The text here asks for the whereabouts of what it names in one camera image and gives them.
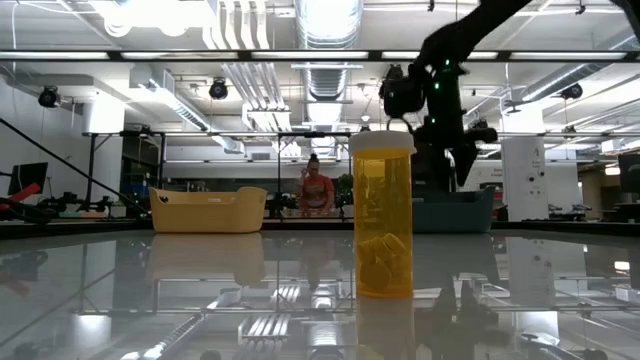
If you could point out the teal plastic bin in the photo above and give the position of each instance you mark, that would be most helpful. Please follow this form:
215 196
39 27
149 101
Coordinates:
455 212

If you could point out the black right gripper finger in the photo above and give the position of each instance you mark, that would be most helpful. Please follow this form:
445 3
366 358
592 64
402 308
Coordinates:
465 160
434 150

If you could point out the silver round ceiling duct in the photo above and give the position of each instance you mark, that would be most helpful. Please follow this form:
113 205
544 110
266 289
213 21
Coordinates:
327 30

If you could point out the black tilted monitor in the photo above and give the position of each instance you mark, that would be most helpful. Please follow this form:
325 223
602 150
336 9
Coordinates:
29 176

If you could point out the amber pill bottle white cap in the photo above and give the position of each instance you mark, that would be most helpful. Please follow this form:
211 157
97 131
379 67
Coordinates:
382 215

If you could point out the green potted plant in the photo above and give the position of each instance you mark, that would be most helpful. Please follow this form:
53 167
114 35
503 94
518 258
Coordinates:
345 187

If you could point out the thin black rod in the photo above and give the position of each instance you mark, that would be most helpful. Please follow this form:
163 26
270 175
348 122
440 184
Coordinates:
75 167

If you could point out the black ceiling-mounted camera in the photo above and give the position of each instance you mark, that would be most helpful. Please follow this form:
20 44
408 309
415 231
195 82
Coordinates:
218 90
49 97
395 71
571 91

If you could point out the yellow plastic bin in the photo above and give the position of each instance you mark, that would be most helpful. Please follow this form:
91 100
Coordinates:
207 212

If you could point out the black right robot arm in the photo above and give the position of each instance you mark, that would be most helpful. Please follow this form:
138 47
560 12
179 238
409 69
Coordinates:
475 25

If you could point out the red bar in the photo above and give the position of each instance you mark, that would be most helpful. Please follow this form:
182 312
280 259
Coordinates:
25 192

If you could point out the white rectangular air duct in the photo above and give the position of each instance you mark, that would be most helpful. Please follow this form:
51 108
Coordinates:
170 100

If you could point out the white square column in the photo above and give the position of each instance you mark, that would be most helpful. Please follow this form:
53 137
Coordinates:
524 165

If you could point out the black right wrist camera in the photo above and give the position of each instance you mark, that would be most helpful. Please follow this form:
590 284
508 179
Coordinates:
402 97

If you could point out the person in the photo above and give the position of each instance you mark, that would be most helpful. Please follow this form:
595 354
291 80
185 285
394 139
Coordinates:
316 190

